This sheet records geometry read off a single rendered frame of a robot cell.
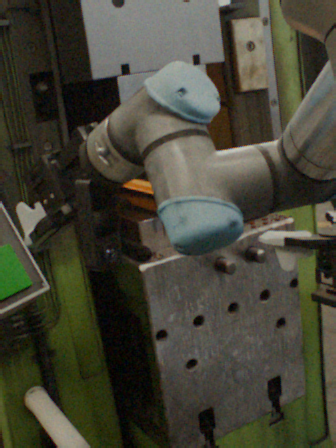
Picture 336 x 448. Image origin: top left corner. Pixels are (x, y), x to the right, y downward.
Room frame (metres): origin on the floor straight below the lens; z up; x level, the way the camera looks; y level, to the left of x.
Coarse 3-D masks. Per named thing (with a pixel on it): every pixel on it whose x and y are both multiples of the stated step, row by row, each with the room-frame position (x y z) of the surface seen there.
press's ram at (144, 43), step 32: (64, 0) 1.20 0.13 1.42; (96, 0) 1.15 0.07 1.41; (128, 0) 1.18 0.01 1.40; (160, 0) 1.21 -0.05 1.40; (192, 0) 1.25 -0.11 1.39; (64, 32) 1.22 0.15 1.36; (96, 32) 1.14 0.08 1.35; (128, 32) 1.18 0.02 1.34; (160, 32) 1.21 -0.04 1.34; (192, 32) 1.24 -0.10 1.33; (64, 64) 1.25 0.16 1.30; (96, 64) 1.14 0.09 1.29; (128, 64) 1.17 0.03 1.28; (160, 64) 1.20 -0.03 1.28; (192, 64) 1.24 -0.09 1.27
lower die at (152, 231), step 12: (144, 180) 1.51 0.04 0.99; (120, 192) 1.41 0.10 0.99; (132, 192) 1.39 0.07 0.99; (144, 192) 1.33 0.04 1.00; (132, 204) 1.27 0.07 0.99; (144, 204) 1.26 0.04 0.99; (156, 204) 1.24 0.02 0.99; (120, 216) 1.23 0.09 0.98; (132, 216) 1.21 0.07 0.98; (144, 216) 1.20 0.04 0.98; (156, 216) 1.18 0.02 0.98; (132, 228) 1.18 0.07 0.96; (144, 228) 1.16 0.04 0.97; (156, 228) 1.18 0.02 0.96; (132, 240) 1.19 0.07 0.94; (144, 240) 1.16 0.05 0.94; (156, 240) 1.17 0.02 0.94; (168, 240) 1.19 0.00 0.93
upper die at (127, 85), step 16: (96, 80) 1.24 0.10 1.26; (112, 80) 1.18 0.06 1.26; (128, 80) 1.17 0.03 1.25; (144, 80) 1.19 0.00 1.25; (64, 96) 1.41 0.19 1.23; (80, 96) 1.33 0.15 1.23; (96, 96) 1.25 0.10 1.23; (112, 96) 1.19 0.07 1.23; (128, 96) 1.17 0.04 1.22; (80, 112) 1.34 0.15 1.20; (96, 112) 1.26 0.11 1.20; (112, 112) 1.19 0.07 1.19
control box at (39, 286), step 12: (0, 204) 0.95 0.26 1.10; (0, 216) 0.94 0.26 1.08; (0, 228) 0.92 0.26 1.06; (12, 228) 0.94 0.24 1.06; (0, 240) 0.91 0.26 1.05; (12, 240) 0.92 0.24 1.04; (24, 252) 0.92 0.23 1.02; (24, 264) 0.91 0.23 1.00; (36, 264) 0.92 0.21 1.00; (36, 276) 0.91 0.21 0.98; (36, 288) 0.89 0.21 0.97; (48, 288) 0.91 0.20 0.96; (12, 300) 0.85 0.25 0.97; (24, 300) 0.86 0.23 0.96; (0, 312) 0.82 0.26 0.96; (12, 312) 0.90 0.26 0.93
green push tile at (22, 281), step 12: (0, 252) 0.88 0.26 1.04; (12, 252) 0.90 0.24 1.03; (0, 264) 0.87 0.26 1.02; (12, 264) 0.88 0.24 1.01; (0, 276) 0.86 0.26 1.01; (12, 276) 0.87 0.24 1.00; (24, 276) 0.88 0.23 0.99; (0, 288) 0.84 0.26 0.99; (12, 288) 0.86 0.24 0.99; (24, 288) 0.87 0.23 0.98; (0, 300) 0.83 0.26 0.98
